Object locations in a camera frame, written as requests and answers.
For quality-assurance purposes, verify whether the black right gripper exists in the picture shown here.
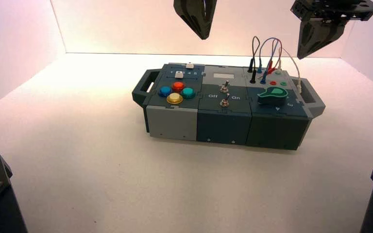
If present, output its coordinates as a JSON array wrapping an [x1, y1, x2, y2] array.
[[290, 0, 373, 60]]

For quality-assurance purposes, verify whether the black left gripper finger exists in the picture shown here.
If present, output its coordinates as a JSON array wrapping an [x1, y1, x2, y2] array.
[[201, 0, 218, 40], [173, 0, 204, 40]]

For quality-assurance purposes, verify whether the red round push button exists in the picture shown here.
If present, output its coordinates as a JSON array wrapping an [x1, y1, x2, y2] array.
[[171, 81, 186, 93]]

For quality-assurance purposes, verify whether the green rotary knob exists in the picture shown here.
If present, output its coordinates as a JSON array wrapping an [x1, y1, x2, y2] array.
[[257, 87, 289, 106]]

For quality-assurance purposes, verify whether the green round push button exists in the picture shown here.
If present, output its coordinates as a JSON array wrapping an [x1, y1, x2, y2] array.
[[180, 87, 196, 100]]

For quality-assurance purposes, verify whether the blue round push button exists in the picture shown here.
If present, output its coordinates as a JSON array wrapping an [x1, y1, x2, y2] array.
[[158, 85, 172, 98]]

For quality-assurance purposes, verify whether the yellow round push button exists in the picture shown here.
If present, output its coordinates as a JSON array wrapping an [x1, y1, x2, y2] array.
[[166, 92, 184, 105]]

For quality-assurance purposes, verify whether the grey and teal task box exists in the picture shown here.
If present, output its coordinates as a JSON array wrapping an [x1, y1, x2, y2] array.
[[132, 63, 326, 151]]

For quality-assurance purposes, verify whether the white jumper cable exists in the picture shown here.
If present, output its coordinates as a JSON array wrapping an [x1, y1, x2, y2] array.
[[276, 47, 303, 94]]

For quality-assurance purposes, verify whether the red jumper cable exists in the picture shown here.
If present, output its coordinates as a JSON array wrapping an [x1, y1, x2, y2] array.
[[266, 38, 283, 75]]

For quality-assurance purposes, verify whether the blue jumper cable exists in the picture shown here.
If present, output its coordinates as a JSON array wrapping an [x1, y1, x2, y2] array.
[[256, 37, 279, 85]]

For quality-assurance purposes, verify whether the black jumper cable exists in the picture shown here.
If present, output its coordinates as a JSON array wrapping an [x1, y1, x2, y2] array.
[[247, 36, 261, 84]]

